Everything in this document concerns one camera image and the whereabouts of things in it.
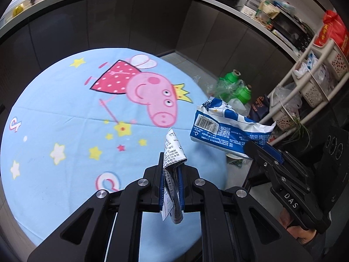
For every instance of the dark blue printed bag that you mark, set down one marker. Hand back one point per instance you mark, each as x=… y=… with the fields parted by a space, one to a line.
x=259 y=107

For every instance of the yellow round fruit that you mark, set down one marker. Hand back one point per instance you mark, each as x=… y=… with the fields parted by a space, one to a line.
x=18 y=9

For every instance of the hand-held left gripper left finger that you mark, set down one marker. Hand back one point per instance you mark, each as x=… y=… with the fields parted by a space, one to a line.
x=160 y=191

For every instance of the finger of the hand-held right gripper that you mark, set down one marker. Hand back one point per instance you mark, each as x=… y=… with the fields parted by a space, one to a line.
x=289 y=165
x=259 y=158

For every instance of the blue white milk pouch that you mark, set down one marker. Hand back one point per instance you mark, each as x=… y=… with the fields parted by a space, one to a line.
x=226 y=131

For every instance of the small white appliance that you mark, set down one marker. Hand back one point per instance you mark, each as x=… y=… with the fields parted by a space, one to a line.
x=249 y=11

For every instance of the white perforated rack basket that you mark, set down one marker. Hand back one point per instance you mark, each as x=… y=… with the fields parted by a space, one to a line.
x=313 y=90
x=286 y=118
x=336 y=62

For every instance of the person's right hand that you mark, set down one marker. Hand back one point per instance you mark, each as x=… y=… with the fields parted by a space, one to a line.
x=300 y=233

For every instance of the green beige snack bag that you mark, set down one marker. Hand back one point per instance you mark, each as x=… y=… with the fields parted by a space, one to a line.
x=268 y=11

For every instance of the bag of leafy greens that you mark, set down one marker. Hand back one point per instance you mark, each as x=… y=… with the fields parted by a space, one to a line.
x=235 y=163

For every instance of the blue cartoon printed tablecloth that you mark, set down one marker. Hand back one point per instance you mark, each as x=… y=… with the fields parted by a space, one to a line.
x=68 y=114

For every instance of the green onion bunch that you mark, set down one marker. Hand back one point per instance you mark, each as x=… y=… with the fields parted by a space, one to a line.
x=301 y=128

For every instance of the white plastic bag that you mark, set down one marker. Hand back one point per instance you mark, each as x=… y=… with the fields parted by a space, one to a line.
x=240 y=106

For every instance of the dark kitchen cabinet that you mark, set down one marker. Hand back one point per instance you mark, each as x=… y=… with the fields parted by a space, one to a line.
x=122 y=24

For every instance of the paper receipt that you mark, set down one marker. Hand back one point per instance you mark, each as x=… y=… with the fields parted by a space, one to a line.
x=172 y=152

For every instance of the green plastic bottle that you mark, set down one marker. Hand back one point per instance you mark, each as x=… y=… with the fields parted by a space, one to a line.
x=244 y=92
x=230 y=80

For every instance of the white plastic storage rack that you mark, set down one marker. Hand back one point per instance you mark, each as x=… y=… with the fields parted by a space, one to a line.
x=289 y=83

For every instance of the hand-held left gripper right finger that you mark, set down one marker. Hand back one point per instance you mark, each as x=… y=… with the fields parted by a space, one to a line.
x=181 y=191

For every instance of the black countertop oven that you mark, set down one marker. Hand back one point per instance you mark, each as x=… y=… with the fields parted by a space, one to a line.
x=293 y=31

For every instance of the red plastic bag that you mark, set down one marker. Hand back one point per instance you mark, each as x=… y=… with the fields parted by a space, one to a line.
x=331 y=31

